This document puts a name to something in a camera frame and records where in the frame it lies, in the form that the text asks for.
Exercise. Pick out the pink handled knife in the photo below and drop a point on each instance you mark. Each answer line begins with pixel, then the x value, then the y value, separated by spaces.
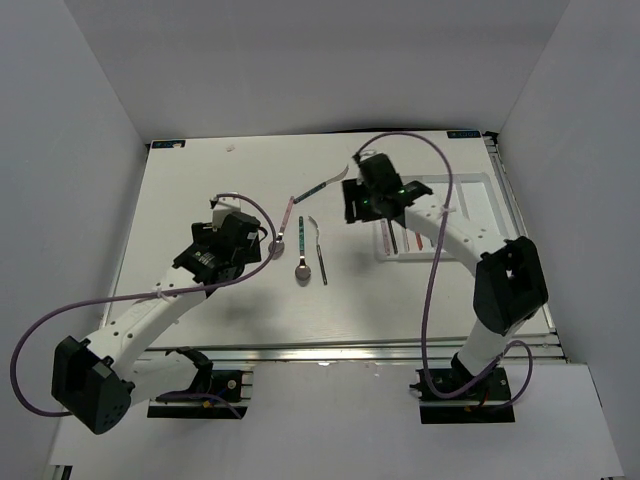
pixel 385 238

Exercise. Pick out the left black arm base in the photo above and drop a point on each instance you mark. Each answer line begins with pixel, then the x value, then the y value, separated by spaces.
pixel 213 394

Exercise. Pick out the green handled spoon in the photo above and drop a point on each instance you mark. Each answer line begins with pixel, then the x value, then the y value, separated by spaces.
pixel 302 271

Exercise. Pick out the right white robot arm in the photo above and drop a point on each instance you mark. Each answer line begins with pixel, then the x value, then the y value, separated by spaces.
pixel 509 284

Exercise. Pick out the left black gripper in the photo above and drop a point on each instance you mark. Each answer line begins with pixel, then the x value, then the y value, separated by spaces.
pixel 203 233

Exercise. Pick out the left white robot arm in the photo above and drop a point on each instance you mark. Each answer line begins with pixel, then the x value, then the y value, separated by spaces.
pixel 100 377

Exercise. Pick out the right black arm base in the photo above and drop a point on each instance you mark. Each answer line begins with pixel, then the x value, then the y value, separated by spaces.
pixel 483 403

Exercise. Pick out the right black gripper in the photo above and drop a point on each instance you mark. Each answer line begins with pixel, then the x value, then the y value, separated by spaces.
pixel 352 191

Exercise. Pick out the pink handled spoon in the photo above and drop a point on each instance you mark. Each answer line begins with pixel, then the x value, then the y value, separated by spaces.
pixel 276 247

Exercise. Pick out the left blue corner label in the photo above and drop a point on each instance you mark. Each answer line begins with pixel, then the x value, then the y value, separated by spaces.
pixel 168 144

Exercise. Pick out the floral handled knife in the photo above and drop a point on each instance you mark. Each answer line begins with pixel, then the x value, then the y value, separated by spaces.
pixel 393 237

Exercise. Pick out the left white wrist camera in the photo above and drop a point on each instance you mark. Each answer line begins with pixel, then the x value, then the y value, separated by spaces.
pixel 221 206

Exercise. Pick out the white divided utensil tray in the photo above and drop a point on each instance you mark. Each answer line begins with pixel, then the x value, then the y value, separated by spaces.
pixel 473 196

